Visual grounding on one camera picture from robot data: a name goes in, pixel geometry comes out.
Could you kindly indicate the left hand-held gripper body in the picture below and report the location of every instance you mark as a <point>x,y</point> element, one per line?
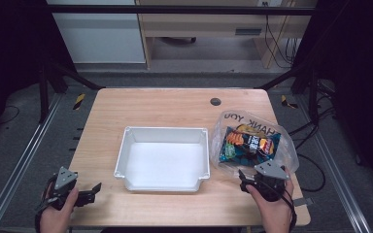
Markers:
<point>65,176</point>

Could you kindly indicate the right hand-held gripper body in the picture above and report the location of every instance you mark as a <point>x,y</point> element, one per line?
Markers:
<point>272,171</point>

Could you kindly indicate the blue and black chips bag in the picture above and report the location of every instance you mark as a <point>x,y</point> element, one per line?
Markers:
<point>249,147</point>

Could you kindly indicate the clear plastic bag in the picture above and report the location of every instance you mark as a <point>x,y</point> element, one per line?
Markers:
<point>221,129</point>

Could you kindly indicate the white plastic bin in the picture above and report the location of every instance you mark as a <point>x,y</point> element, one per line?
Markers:
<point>163,163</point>

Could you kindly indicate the person's left hand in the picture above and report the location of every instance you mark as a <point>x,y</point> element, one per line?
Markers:
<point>55,221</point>

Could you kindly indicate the person's right hand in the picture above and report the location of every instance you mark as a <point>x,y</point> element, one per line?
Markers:
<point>277,215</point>

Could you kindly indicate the grey tape piece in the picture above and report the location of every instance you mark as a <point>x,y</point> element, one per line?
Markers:
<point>302,202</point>

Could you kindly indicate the yellow and black tape strip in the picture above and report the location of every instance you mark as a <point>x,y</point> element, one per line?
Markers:
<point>79,101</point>
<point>286,102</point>

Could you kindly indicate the grey round table grommet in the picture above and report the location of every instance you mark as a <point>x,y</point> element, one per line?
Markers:
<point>215,101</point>

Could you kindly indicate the black metal stand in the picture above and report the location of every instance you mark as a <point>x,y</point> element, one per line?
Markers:
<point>312,93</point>
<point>43,93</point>

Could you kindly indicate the white cabinet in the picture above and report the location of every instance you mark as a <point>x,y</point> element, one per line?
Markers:
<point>100,39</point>

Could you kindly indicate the aluminium floor rail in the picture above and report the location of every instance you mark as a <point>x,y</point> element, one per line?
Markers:
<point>333,168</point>
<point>22,161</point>

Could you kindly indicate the black horizontal frame bar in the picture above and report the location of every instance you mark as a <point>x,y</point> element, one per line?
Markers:
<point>175,10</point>

